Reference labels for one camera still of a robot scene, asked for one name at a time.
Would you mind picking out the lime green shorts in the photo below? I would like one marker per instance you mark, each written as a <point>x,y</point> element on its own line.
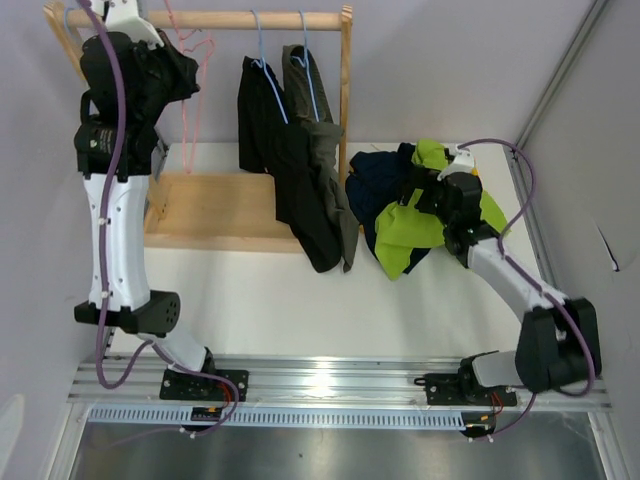
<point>405,226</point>

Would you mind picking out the white slotted cable duct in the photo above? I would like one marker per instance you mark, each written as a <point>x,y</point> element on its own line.
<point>411,419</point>

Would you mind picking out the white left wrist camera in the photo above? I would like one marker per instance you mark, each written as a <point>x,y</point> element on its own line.
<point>129,17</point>

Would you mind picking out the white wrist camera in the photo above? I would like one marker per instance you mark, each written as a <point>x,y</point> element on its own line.
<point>129,17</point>
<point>460,160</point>

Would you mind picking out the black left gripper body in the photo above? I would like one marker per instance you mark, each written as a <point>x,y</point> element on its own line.
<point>168,80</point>

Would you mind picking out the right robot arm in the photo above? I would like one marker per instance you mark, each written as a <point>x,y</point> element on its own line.
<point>558,343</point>

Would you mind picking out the pink hanger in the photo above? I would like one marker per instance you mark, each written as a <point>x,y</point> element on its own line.
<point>172,25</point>
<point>191,110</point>

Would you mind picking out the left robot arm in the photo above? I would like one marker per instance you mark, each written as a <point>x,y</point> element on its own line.
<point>129,86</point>

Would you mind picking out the aluminium mounting rail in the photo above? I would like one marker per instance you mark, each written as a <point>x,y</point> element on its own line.
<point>315,382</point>

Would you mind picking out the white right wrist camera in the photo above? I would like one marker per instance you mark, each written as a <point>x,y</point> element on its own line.
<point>460,160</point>

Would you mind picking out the wooden clothes rack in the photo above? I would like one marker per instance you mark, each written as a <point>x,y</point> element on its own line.
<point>232,211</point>

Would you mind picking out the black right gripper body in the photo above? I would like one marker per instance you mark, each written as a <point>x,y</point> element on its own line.
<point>432,200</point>

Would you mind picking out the olive grey shorts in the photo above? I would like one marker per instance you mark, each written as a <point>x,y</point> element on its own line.
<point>324,136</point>

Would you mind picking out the navy blue shorts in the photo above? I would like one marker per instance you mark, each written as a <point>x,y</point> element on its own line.
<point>374,182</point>

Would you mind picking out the black shorts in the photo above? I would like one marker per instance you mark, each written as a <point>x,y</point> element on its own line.
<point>268,146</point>

